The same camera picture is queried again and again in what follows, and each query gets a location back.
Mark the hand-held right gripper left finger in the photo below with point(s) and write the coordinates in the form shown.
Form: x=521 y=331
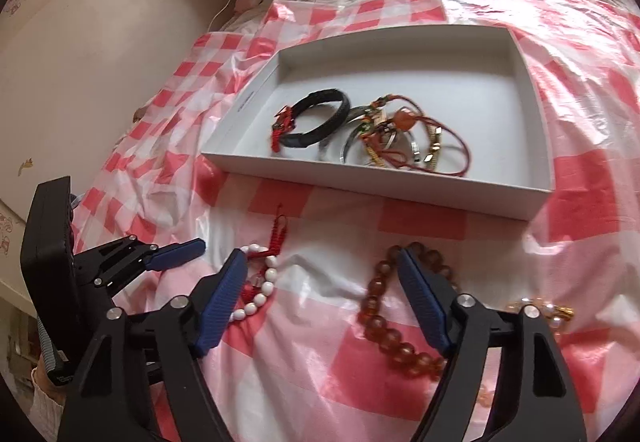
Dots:
x=220 y=307

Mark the white cardboard box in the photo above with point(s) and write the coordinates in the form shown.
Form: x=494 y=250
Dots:
x=400 y=62

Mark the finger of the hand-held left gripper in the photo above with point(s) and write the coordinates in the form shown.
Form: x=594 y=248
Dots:
x=175 y=254

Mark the red white checkered plastic sheet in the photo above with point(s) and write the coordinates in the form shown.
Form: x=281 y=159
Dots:
x=325 y=372

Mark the thin silver bangle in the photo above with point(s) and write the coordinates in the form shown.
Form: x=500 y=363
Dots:
x=415 y=149

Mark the wide silver bangle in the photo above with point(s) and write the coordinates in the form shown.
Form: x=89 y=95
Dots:
x=356 y=137

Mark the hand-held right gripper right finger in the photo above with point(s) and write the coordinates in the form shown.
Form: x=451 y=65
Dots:
x=425 y=302

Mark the person's left forearm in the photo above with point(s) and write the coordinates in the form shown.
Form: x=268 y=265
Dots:
x=45 y=407

